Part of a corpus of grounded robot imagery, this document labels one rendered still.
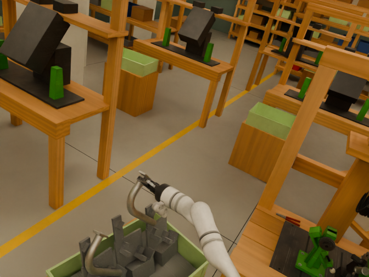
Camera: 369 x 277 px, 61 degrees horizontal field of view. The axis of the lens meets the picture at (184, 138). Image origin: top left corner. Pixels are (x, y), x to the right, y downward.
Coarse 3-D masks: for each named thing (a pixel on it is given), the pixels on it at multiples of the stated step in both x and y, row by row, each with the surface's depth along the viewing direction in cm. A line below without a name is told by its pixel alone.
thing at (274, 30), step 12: (240, 0) 1038; (288, 0) 971; (240, 12) 1092; (264, 12) 1012; (288, 12) 978; (252, 24) 1042; (276, 24) 1006; (228, 36) 1098; (252, 36) 1065; (276, 36) 1060
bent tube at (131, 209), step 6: (144, 174) 124; (138, 186) 125; (132, 192) 124; (132, 198) 124; (132, 204) 125; (132, 210) 126; (138, 210) 131; (138, 216) 129; (144, 216) 133; (144, 222) 135; (150, 222) 136
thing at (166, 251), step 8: (152, 216) 146; (160, 224) 157; (160, 232) 158; (152, 240) 154; (152, 248) 155; (160, 248) 156; (168, 248) 157; (176, 248) 164; (160, 256) 154; (168, 256) 159; (160, 264) 156
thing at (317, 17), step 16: (320, 0) 713; (336, 0) 708; (352, 0) 708; (368, 0) 678; (320, 16) 734; (368, 16) 682; (288, 32) 770; (368, 32) 692; (368, 48) 705; (368, 80) 720; (368, 96) 739
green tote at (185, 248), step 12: (156, 216) 171; (132, 228) 163; (144, 228) 173; (168, 228) 167; (108, 240) 152; (180, 240) 163; (96, 252) 149; (180, 252) 165; (192, 252) 159; (60, 264) 133; (72, 264) 140; (192, 264) 161; (204, 264) 149; (48, 276) 129; (60, 276) 137; (192, 276) 142
